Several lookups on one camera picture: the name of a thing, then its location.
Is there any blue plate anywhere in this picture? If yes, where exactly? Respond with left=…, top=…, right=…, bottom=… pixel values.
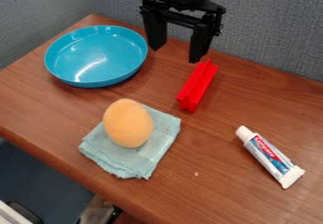
left=45, top=26, right=149, bottom=88

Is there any red plastic block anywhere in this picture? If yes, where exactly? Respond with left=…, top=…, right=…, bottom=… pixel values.
left=175, top=59, right=219, bottom=112

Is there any light green folded cloth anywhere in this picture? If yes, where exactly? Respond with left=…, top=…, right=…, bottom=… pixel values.
left=79, top=105, right=182, bottom=180

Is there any white toothpaste tube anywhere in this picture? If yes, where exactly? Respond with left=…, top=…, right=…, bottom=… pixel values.
left=237, top=126, right=306, bottom=189

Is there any grey object under table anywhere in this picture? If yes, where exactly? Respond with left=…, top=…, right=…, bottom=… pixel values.
left=77, top=195, right=123, bottom=224

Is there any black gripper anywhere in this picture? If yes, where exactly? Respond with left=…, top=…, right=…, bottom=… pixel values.
left=141, top=0, right=226, bottom=63

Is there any yellow foam ball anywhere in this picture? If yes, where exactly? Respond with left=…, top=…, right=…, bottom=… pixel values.
left=103, top=98, right=154, bottom=148

